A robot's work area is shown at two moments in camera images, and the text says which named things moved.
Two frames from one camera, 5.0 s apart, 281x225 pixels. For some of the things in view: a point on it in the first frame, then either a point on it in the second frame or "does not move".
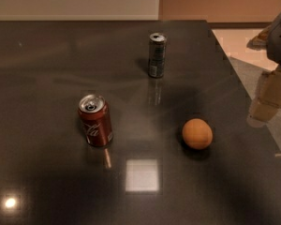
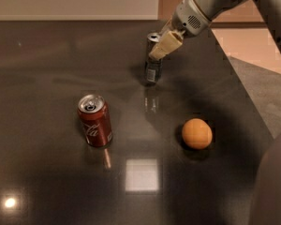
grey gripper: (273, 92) → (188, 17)
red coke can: (96, 119) does not move
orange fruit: (197, 134) does not move
